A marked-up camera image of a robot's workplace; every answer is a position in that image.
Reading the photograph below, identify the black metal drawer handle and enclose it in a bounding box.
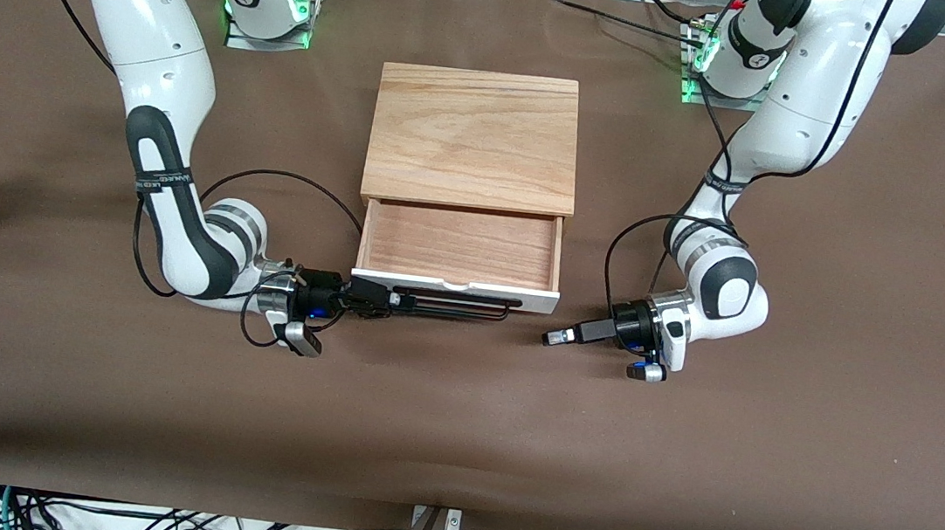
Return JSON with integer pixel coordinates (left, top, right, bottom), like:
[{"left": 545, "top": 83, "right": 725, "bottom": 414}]
[{"left": 387, "top": 285, "right": 521, "bottom": 326}]

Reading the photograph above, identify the white-fronted wooden drawer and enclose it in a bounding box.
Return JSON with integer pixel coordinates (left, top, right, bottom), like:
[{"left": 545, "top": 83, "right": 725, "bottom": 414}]
[{"left": 348, "top": 195, "right": 571, "bottom": 317}]

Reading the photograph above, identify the wooden drawer cabinet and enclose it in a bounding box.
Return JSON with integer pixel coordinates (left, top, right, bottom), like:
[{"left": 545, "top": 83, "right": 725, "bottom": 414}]
[{"left": 357, "top": 59, "right": 590, "bottom": 229}]

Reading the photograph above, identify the brown paper table cover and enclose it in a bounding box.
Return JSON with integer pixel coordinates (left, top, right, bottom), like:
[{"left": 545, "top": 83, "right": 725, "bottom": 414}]
[{"left": 0, "top": 0, "right": 945, "bottom": 530}]

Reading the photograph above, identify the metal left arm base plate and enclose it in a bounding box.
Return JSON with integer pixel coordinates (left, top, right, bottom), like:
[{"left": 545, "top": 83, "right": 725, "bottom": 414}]
[{"left": 679, "top": 20, "right": 783, "bottom": 114}]

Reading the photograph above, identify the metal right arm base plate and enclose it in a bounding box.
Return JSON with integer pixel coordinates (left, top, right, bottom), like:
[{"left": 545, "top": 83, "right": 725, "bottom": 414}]
[{"left": 224, "top": 0, "right": 327, "bottom": 57}]

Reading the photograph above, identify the black power cable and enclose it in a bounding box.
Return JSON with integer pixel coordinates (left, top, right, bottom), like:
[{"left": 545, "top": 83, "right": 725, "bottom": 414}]
[{"left": 549, "top": 0, "right": 716, "bottom": 54}]

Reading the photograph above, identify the green cable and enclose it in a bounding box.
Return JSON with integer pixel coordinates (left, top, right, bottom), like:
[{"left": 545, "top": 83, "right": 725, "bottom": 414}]
[{"left": 0, "top": 484, "right": 22, "bottom": 530}]

